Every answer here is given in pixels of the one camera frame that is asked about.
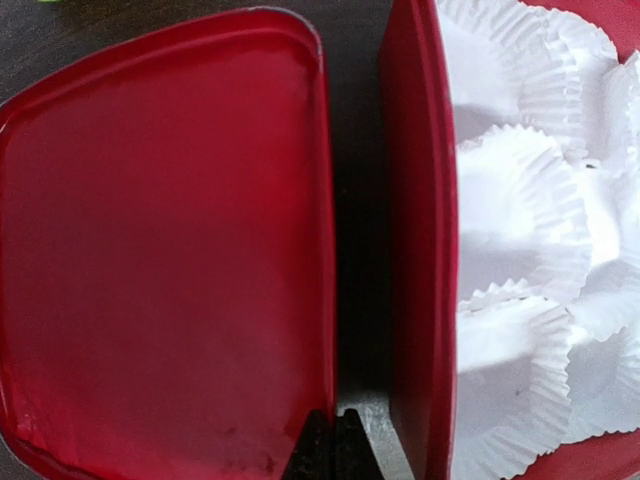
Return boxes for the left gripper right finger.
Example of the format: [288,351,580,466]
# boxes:
[334,408,383,480]

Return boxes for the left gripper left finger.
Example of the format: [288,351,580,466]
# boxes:
[283,410,334,480]

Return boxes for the red tin lid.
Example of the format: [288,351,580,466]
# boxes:
[1,7,336,479]

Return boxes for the red tin box base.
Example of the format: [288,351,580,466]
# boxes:
[378,0,640,480]

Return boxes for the white paper cupcake liners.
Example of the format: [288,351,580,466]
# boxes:
[437,1,639,479]

